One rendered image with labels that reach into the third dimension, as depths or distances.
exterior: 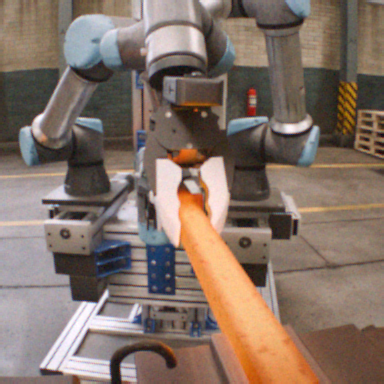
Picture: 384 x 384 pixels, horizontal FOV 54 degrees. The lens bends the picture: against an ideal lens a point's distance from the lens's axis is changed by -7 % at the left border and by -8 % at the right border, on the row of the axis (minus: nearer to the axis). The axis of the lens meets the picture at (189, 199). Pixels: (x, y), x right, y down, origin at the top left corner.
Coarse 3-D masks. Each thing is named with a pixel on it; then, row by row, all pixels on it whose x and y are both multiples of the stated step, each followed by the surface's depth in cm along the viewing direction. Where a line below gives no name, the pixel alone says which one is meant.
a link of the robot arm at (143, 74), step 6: (138, 72) 90; (144, 72) 88; (144, 78) 90; (150, 90) 89; (150, 96) 90; (156, 96) 88; (156, 102) 89; (156, 108) 89; (192, 174) 87; (204, 192) 88; (204, 198) 87; (204, 204) 87; (204, 210) 87
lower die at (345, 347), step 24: (216, 336) 24; (312, 336) 26; (336, 336) 25; (360, 336) 25; (144, 360) 23; (192, 360) 23; (216, 360) 23; (312, 360) 22; (336, 360) 23; (360, 360) 23
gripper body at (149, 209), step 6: (144, 174) 60; (186, 174) 61; (144, 198) 63; (144, 204) 64; (150, 204) 60; (144, 210) 65; (150, 210) 59; (144, 216) 65; (150, 216) 60; (156, 222) 60; (156, 228) 61; (162, 228) 61
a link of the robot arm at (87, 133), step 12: (84, 120) 115; (96, 120) 118; (72, 132) 114; (84, 132) 116; (96, 132) 118; (72, 144) 114; (84, 144) 116; (96, 144) 119; (72, 156) 116; (84, 156) 118; (96, 156) 120
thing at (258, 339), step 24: (192, 216) 43; (192, 240) 37; (216, 240) 37; (192, 264) 36; (216, 264) 32; (216, 288) 29; (240, 288) 28; (216, 312) 28; (240, 312) 25; (264, 312) 25; (240, 336) 23; (264, 336) 23; (288, 336) 23; (240, 360) 23; (264, 360) 21; (288, 360) 21
